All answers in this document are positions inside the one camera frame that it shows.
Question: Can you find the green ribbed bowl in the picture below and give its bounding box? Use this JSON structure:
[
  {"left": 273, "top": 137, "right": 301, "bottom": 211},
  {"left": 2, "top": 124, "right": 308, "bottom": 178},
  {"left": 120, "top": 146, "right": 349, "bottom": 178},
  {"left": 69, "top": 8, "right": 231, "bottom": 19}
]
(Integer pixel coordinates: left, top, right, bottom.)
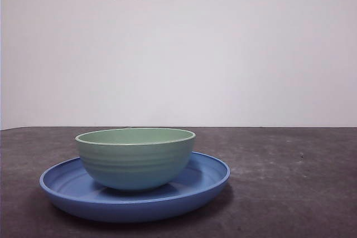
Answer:
[{"left": 74, "top": 127, "right": 197, "bottom": 191}]

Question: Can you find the blue round plate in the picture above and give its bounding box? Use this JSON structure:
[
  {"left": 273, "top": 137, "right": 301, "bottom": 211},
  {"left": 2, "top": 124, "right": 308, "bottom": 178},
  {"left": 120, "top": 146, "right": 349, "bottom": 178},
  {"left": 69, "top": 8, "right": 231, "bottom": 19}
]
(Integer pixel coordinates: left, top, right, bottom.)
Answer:
[{"left": 39, "top": 150, "right": 231, "bottom": 224}]

